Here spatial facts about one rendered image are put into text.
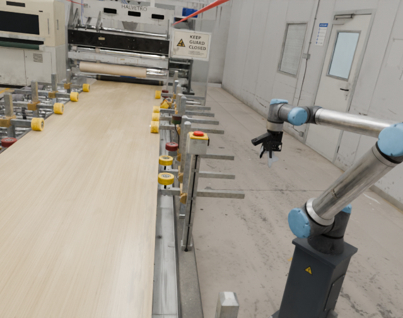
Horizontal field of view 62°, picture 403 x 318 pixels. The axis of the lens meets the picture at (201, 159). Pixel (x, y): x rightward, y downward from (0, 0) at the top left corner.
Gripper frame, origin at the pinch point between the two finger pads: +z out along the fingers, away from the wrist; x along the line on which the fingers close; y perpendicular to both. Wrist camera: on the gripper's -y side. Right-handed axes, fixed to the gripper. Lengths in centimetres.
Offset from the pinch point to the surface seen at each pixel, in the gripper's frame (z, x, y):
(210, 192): 10.6, -16.9, -34.0
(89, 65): -14, 270, -124
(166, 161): 4, 8, -55
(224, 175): 11.0, 6.9, -19.8
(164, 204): 32, 9, -53
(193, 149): -23, -47, -52
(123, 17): -73, 294, -86
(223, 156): 8.7, 31.5, -14.4
